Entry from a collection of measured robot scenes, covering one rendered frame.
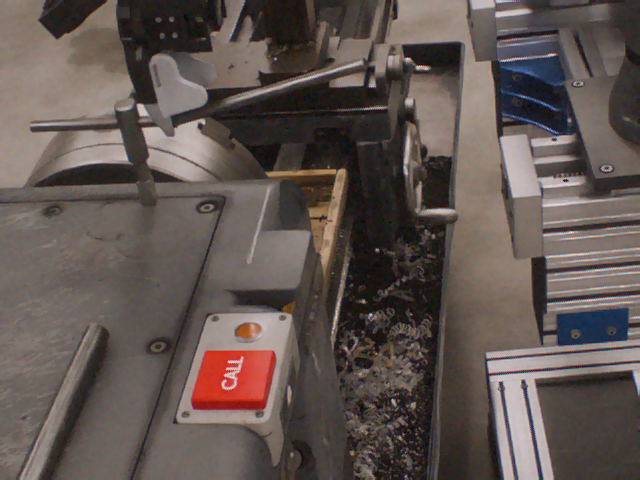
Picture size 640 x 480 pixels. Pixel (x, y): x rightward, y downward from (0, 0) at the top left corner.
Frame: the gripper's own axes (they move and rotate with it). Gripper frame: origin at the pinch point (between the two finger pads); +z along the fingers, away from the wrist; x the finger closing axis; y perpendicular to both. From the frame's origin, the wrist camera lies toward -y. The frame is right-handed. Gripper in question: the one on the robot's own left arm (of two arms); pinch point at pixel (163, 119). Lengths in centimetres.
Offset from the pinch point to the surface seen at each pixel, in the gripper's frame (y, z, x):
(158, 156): -6.3, 12.4, 13.3
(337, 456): 11.8, 44.2, -1.4
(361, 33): 2, 49, 113
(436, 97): 13, 81, 144
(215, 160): -1.1, 15.6, 17.1
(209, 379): 8.6, 8.3, -27.1
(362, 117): 7, 44, 74
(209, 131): -2.9, 15.1, 22.7
